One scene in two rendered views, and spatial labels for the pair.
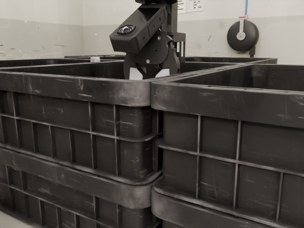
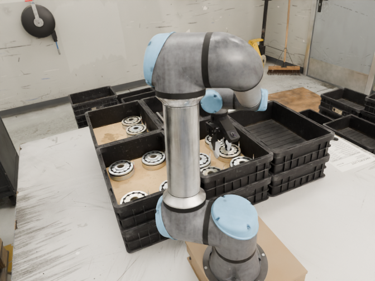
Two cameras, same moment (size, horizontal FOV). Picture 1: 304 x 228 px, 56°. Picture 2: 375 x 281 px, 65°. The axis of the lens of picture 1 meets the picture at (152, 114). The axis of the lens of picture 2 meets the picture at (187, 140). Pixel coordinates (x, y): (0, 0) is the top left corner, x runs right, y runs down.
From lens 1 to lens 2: 1.08 m
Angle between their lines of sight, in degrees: 51
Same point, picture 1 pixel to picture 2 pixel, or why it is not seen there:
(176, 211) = (280, 177)
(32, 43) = not seen: outside the picture
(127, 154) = (266, 172)
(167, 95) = (281, 154)
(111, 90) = (267, 159)
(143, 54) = (221, 136)
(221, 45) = (15, 33)
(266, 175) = (295, 159)
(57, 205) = not seen: hidden behind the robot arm
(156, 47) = not seen: hidden behind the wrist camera
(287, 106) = (302, 147)
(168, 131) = (277, 161)
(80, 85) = (257, 162)
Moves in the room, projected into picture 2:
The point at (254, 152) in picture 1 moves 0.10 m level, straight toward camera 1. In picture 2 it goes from (293, 156) to (316, 168)
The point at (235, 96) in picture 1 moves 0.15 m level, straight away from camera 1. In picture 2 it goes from (294, 149) to (262, 135)
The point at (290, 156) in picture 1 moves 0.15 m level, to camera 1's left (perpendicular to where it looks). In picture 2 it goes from (299, 154) to (286, 175)
